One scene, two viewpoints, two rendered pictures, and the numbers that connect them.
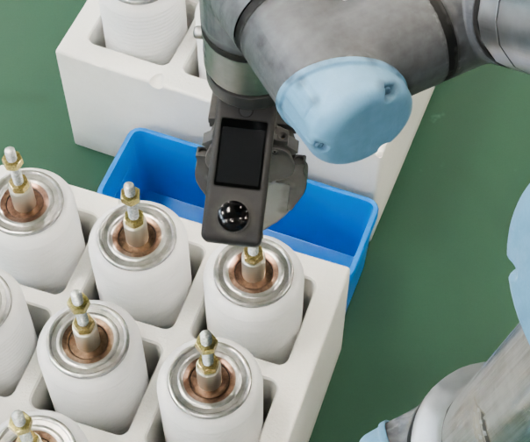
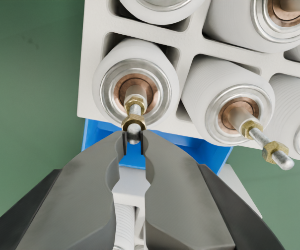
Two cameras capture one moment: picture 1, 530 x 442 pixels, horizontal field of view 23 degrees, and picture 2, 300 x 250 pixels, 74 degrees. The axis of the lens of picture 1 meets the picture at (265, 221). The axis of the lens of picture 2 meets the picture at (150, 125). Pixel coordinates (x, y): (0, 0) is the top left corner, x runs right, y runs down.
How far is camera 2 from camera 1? 0.99 m
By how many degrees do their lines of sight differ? 5
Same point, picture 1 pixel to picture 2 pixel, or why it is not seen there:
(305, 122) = not seen: outside the picture
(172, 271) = (205, 89)
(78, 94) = (240, 191)
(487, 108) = not seen: hidden behind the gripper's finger
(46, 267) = (291, 89)
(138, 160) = (207, 162)
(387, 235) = not seen: hidden behind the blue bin
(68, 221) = (288, 123)
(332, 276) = (87, 108)
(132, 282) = (241, 73)
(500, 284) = (31, 124)
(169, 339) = (195, 43)
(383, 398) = (71, 57)
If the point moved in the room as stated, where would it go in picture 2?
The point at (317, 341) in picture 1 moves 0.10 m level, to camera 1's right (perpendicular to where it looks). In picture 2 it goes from (85, 55) to (9, 64)
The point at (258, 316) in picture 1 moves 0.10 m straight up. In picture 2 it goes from (124, 51) to (112, 77)
